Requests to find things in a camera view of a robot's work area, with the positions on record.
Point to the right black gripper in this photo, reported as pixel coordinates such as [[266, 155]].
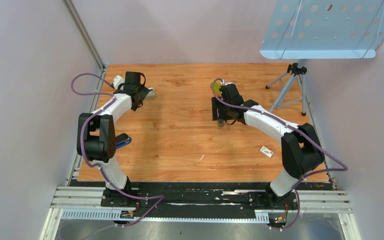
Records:
[[217, 104]]

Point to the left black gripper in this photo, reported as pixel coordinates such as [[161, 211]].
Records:
[[143, 92]]

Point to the beige grey stapler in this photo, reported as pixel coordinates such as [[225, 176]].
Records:
[[151, 94]]

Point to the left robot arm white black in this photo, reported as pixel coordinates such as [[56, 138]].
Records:
[[96, 135]]

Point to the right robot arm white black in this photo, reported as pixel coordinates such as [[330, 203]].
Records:
[[301, 152]]

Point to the small silver stapler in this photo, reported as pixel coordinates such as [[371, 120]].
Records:
[[220, 122]]

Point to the green orange tape dispenser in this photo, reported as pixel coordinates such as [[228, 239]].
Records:
[[216, 87]]

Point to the small white label card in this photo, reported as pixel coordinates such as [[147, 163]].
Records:
[[267, 152]]

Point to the grey tripod stand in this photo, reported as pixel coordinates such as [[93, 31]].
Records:
[[295, 72]]

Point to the light blue perforated tray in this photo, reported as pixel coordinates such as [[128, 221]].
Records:
[[324, 29]]

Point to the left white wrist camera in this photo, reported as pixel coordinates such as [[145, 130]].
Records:
[[117, 81]]

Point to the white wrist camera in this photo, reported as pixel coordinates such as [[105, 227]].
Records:
[[117, 81], [223, 82]]

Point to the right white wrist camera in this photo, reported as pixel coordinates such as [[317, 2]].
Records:
[[223, 82]]

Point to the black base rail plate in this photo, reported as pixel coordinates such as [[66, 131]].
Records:
[[192, 199]]

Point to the white slotted cable duct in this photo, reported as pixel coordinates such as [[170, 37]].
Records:
[[117, 215]]

